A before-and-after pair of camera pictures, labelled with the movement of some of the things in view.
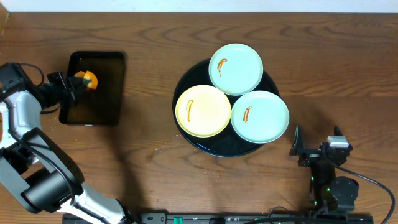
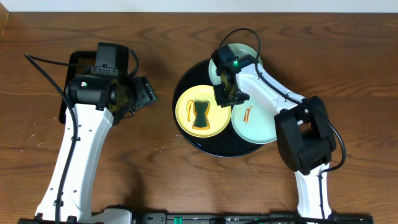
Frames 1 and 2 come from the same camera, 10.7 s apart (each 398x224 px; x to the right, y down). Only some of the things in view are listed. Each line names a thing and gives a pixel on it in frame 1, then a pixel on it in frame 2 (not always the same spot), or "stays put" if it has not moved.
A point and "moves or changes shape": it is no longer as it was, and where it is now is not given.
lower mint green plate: (260, 117) stays put
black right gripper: (311, 155) → (221, 101)
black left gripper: (64, 84) → (144, 91)
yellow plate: (203, 111) stays put
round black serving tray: (227, 143) stays put
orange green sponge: (89, 75) moves or changes shape
